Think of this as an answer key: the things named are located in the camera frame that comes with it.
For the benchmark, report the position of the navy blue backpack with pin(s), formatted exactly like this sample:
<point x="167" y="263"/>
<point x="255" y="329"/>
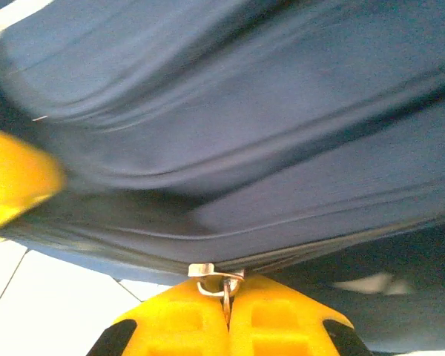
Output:
<point x="222" y="111"/>

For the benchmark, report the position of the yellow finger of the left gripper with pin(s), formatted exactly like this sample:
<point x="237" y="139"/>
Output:
<point x="18" y="178"/>

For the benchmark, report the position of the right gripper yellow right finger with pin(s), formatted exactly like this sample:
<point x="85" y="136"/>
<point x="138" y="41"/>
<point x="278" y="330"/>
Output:
<point x="282" y="326"/>

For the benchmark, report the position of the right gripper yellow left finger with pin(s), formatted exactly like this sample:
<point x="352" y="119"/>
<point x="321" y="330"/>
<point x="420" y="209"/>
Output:
<point x="170" y="326"/>

